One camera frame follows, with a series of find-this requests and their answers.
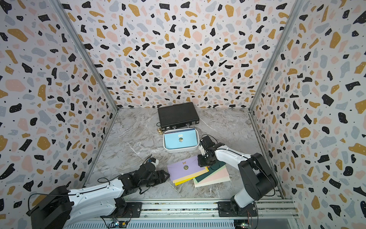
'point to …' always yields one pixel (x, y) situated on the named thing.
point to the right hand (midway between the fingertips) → (200, 163)
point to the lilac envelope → (183, 168)
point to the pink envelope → (222, 173)
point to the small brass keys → (159, 130)
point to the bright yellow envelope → (177, 183)
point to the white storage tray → (183, 149)
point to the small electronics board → (117, 224)
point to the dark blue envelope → (181, 130)
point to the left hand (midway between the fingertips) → (169, 177)
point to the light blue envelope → (180, 139)
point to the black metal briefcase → (175, 116)
